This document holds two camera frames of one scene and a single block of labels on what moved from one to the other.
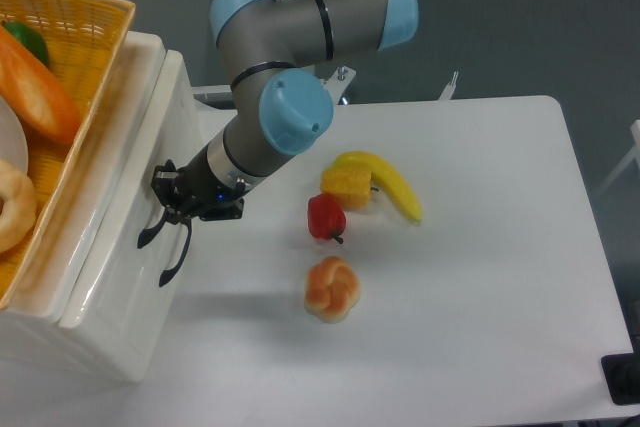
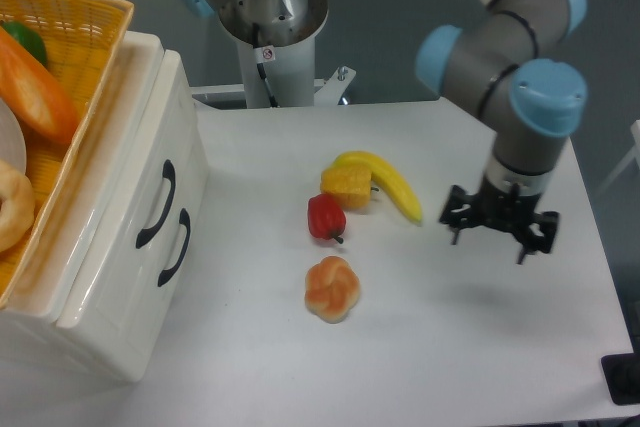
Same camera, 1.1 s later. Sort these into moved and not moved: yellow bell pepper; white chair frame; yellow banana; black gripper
Moved: black gripper
Not moved: white chair frame; yellow banana; yellow bell pepper
